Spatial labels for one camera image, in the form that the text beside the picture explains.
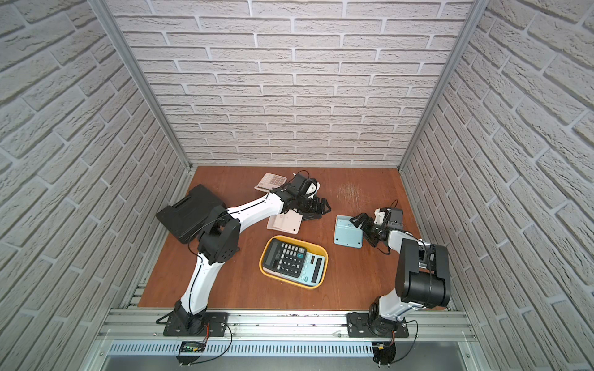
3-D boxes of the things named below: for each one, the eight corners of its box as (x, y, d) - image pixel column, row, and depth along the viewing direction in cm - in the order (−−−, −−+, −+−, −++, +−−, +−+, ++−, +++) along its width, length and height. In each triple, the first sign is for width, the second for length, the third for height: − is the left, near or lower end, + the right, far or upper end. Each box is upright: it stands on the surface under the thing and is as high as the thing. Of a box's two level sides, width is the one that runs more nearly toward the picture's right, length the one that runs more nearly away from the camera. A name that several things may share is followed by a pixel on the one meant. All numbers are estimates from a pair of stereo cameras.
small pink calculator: (257, 188, 113) (256, 184, 110) (267, 175, 119) (266, 170, 116) (276, 196, 110) (275, 192, 108) (285, 181, 116) (285, 177, 114)
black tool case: (158, 223, 100) (151, 216, 95) (202, 189, 112) (198, 182, 108) (184, 247, 93) (178, 241, 88) (228, 208, 105) (225, 201, 101)
